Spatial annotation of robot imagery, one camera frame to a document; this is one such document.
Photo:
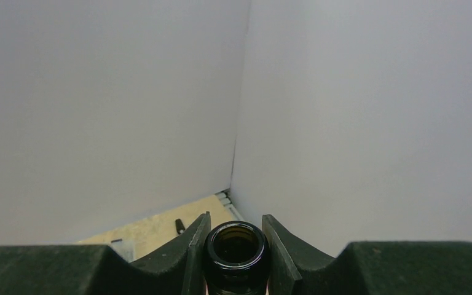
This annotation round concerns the aluminium frame rail right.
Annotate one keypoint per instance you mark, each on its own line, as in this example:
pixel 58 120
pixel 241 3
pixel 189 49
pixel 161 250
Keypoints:
pixel 227 203

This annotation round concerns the green wine bottle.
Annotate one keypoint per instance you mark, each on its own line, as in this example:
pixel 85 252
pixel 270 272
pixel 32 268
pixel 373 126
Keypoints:
pixel 236 259

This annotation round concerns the black handled pliers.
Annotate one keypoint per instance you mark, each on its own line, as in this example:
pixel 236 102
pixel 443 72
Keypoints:
pixel 179 226

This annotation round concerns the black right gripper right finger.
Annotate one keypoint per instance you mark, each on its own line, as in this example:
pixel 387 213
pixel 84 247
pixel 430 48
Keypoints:
pixel 400 267

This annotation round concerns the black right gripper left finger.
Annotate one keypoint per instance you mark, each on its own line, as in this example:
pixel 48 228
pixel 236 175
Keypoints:
pixel 173 268

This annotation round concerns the clear plastic organizer box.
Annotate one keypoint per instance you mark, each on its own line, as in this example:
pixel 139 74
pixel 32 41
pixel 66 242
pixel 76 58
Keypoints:
pixel 125 248

